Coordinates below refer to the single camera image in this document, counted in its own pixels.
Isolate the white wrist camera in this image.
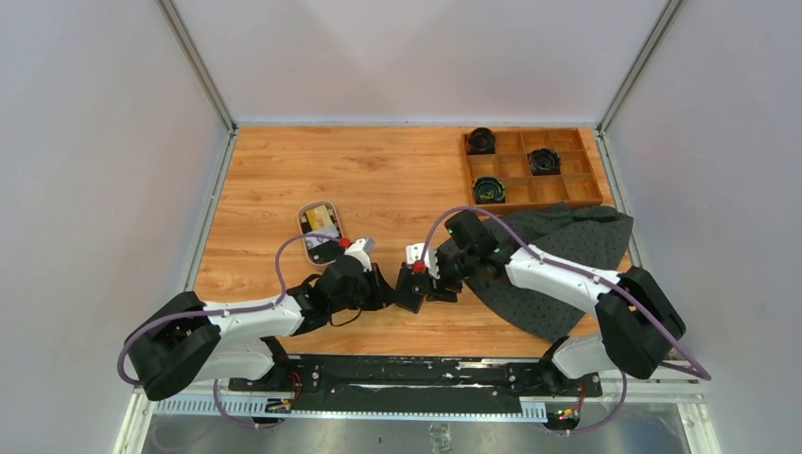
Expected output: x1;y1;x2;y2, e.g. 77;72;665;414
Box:
405;243;440;279
343;236;375;271

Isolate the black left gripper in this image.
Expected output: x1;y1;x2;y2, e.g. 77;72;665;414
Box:
330;263;401;314

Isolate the black card holder wallet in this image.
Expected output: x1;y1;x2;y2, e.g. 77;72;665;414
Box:
394;268;428;313

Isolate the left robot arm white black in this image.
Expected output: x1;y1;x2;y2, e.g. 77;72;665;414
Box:
123;256;395;401

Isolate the dark grey dotted cloth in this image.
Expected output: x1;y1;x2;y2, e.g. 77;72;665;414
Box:
437;203;634;341

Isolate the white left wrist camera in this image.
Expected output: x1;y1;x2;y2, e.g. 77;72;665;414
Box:
343;236;375;271

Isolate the black rolled belt top left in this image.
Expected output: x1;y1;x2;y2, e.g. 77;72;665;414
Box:
465;127;497;155

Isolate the aluminium frame rail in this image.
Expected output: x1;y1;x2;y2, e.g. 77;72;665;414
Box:
114;368;720;453

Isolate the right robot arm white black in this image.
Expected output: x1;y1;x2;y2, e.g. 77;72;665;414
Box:
395;207;687;395

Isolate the black rolled belt middle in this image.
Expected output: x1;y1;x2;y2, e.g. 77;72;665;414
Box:
528;148;562;176

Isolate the white credit card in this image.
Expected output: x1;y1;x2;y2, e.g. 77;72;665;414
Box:
304;230;340;251

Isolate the black rolled belt green pattern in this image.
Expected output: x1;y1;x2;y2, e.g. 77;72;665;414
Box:
472;176;506;204

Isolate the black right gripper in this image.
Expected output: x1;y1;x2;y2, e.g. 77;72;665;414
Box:
424;250;479;304

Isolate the pink oval card tray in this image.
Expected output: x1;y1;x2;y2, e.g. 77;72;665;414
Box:
297;201;345;267

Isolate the wooden compartment tray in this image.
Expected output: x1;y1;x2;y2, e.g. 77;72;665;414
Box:
458;127;603;215

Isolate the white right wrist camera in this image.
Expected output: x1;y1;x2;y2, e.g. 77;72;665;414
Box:
405;243;440;279

